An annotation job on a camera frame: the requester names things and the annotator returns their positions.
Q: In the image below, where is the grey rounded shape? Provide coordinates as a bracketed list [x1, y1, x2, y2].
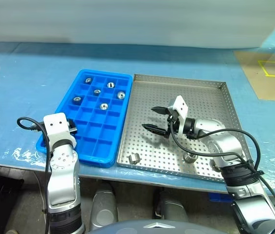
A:
[153, 189, 189, 222]
[90, 181, 118, 231]

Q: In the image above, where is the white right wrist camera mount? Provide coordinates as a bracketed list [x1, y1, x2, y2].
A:
[167, 95, 189, 136]

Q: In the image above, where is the perforated steel tray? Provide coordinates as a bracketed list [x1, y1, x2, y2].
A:
[116, 73, 252, 183]

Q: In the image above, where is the blue plastic crate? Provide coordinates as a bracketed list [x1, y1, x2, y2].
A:
[207, 193, 234, 203]

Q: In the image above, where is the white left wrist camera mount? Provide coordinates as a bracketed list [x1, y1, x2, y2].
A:
[43, 113, 77, 149]

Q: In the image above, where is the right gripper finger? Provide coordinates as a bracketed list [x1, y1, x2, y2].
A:
[142, 123, 169, 138]
[151, 106, 169, 116]

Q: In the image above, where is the blue compartment tray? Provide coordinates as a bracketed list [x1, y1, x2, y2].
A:
[35, 69, 133, 169]

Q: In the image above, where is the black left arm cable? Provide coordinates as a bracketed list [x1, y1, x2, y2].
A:
[17, 117, 53, 234]

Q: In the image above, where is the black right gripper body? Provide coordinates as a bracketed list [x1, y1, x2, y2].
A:
[165, 108, 181, 140]

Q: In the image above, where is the grey robot torso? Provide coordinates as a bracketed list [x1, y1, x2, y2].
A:
[86, 219, 240, 234]

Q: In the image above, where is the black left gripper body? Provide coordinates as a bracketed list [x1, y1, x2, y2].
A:
[66, 118, 78, 135]

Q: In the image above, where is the brown cardboard mat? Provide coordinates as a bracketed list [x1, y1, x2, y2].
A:
[233, 47, 275, 101]

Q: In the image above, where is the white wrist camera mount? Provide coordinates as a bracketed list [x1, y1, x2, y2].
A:
[167, 95, 189, 136]
[43, 113, 77, 149]

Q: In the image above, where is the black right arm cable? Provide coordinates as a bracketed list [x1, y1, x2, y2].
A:
[169, 116, 275, 224]

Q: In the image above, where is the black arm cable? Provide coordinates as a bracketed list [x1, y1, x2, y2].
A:
[169, 116, 275, 224]
[17, 117, 53, 234]

